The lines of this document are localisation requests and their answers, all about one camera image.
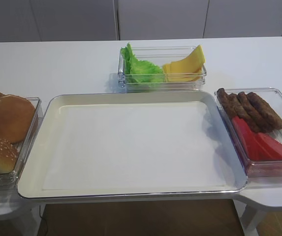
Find bun bottom half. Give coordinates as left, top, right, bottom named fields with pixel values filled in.
left=0, top=95, right=35, bottom=144

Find green lettuce leaf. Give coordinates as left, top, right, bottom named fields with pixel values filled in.
left=121, top=43, right=164, bottom=84

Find clear lettuce and cheese bin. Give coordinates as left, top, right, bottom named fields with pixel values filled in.
left=118, top=46, right=207, bottom=92

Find yellow cheese slices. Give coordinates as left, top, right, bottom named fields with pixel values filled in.
left=162, top=45, right=205, bottom=82

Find clear bun bin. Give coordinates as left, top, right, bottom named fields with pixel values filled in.
left=0, top=95, right=43, bottom=190

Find silver metal tray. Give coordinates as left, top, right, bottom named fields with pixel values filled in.
left=17, top=91, right=248, bottom=200

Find white paper liner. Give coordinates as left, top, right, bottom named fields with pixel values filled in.
left=43, top=102, right=224, bottom=192

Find brown meat patty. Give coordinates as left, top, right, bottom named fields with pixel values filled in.
left=228, top=93, right=261, bottom=133
left=237, top=92, right=273, bottom=133
left=247, top=92, right=282, bottom=130
left=217, top=88, right=238, bottom=119

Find red tomato slice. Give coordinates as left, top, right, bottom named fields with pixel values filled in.
left=244, top=121, right=253, bottom=160
left=250, top=134, right=273, bottom=161
left=256, top=133, right=282, bottom=161
left=232, top=116, right=248, bottom=149

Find clear patty and tomato bin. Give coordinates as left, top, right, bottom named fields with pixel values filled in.
left=215, top=88, right=282, bottom=177

